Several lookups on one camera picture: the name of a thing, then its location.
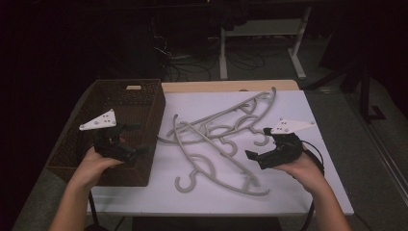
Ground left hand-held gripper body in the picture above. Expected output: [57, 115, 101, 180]
[79, 109, 139, 164]

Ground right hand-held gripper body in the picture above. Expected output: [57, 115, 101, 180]
[259, 117, 318, 170]

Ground brown woven basket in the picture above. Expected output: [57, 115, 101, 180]
[46, 78, 166, 188]

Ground person's right hand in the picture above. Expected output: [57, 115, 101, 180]
[273, 153, 323, 194]

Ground person's left hand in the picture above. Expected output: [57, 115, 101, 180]
[68, 145, 125, 191]

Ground dark metal stand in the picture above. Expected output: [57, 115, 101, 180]
[303, 60, 387, 123]

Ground dark hanging cloth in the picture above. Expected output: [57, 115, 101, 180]
[208, 0, 252, 32]

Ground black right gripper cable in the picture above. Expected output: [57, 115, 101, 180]
[300, 140, 325, 231]

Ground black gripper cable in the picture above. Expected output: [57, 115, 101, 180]
[300, 140, 325, 231]
[88, 190, 100, 227]

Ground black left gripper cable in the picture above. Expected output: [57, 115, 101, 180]
[88, 190, 100, 227]

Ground black floor cables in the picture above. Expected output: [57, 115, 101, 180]
[149, 15, 268, 83]

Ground white metal desk frame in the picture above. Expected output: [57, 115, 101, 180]
[218, 6, 313, 81]

